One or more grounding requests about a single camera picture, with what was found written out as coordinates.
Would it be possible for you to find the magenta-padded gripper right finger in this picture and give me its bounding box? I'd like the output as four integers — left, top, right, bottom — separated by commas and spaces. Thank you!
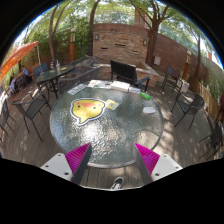
133, 142, 184, 186

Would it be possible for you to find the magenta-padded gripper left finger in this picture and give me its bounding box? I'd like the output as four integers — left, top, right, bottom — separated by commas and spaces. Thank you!
40, 143, 93, 185

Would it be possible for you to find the yellow bird-shaped mouse pad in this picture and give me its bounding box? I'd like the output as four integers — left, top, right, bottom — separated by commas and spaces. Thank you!
69, 98, 107, 126

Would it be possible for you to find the dark patio chair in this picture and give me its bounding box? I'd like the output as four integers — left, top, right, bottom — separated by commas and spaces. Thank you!
198, 121, 224, 160

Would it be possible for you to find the black metal armchair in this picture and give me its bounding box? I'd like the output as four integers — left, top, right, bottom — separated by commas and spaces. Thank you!
0, 98, 16, 149
12, 91, 53, 142

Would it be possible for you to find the dark mesh armchair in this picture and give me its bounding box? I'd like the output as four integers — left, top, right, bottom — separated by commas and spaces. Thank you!
170, 92, 206, 130

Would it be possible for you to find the green packet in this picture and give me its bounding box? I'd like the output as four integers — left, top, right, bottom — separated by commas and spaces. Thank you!
139, 91, 152, 100

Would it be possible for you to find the white license plate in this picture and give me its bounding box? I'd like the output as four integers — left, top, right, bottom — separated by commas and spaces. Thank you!
67, 83, 88, 96

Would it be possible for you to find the white bag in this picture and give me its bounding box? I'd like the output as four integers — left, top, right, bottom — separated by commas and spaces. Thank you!
179, 79, 190, 94

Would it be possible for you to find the small white blue box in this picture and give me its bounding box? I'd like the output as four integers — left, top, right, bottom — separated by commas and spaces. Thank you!
128, 86, 142, 94

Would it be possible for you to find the yellow code card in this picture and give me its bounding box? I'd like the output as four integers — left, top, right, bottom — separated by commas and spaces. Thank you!
105, 98, 120, 111

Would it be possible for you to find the dark wicker chair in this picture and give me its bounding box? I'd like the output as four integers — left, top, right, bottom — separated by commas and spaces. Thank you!
69, 55, 98, 76
58, 66, 101, 95

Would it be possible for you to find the dark round patio table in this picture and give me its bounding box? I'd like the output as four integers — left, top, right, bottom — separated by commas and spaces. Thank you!
35, 64, 75, 100

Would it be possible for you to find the blue metal chair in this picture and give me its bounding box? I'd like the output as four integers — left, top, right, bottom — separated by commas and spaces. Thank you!
161, 65, 184, 98

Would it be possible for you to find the colourful printed sheet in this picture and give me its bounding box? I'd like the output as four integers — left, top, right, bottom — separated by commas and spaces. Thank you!
87, 79, 113, 90

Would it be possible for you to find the blue slatted chair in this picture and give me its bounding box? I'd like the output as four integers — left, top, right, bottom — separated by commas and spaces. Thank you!
33, 62, 50, 79

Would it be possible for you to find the black slatted wooden chair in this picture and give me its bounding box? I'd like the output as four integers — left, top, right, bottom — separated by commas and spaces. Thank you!
109, 59, 152, 93

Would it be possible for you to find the orange patio umbrella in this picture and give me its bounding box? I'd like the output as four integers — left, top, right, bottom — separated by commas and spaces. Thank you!
0, 41, 40, 82

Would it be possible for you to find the tree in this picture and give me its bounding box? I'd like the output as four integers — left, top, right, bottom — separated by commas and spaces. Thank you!
88, 0, 101, 56
48, 4, 69, 63
128, 0, 178, 68

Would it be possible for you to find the wooden lamp post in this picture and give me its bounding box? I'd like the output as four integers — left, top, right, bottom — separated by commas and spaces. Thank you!
183, 49, 193, 80
69, 27, 77, 63

